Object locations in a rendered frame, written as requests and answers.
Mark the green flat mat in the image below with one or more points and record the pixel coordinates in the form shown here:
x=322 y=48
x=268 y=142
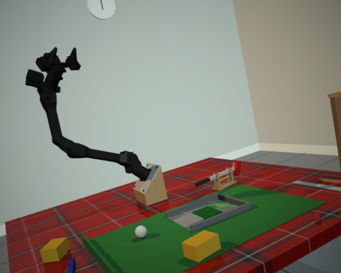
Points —
x=160 y=251

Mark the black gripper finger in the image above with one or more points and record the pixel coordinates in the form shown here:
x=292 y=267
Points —
x=50 y=58
x=73 y=57

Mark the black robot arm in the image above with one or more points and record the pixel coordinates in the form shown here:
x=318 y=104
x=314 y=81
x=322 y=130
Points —
x=47 y=91

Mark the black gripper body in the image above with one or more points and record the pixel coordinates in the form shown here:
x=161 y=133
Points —
x=55 y=73

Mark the white ball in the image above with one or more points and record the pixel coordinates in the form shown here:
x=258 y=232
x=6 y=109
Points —
x=140 y=231

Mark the blue golf putter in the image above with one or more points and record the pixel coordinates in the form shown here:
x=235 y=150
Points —
x=71 y=265

